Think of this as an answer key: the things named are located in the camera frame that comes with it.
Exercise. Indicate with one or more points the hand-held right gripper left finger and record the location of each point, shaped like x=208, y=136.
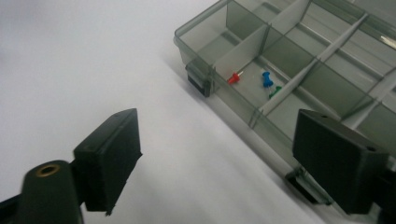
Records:
x=109, y=161

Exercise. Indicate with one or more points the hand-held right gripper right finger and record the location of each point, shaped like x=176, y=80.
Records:
x=339, y=158

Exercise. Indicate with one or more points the green pushpin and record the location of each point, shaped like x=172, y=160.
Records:
x=275, y=91

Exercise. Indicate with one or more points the clear grey compartment storage box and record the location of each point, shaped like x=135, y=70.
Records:
x=295, y=68

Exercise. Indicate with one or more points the blue pushpin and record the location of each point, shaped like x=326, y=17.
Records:
x=267, y=79

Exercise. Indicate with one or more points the red pushpin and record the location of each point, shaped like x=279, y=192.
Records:
x=234, y=78

